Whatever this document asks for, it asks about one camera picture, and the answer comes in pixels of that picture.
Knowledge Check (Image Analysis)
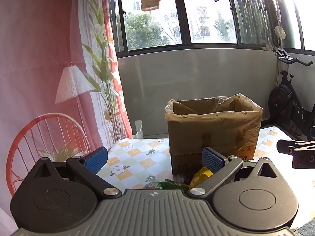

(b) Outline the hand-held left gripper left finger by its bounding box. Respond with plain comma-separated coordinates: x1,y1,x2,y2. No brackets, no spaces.
31,147,123,198

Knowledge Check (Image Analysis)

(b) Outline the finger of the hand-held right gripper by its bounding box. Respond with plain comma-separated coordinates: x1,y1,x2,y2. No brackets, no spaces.
277,139,315,156

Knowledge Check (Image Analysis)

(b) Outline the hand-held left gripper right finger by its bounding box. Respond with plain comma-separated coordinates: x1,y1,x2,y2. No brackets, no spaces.
188,147,280,199

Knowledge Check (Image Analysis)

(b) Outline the yellow snack packet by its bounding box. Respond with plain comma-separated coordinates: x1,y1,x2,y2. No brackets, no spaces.
189,166,213,190

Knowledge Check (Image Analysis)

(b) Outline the brown cardboard box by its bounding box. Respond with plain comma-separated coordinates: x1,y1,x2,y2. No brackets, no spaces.
164,93,263,177

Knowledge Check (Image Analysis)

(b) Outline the green snack packet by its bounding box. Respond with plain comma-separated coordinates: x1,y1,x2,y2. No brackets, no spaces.
144,178,190,194

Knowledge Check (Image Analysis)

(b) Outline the black exercise bike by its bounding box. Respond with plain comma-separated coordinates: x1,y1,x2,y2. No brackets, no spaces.
268,45,315,142

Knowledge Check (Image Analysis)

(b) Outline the white bin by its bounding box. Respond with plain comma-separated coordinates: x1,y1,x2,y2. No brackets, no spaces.
132,120,144,138

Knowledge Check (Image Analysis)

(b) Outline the pale round object on pole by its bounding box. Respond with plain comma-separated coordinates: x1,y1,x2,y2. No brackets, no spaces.
274,26,286,40

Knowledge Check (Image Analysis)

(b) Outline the pink printed backdrop curtain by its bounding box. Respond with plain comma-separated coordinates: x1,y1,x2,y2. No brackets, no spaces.
0,0,133,227

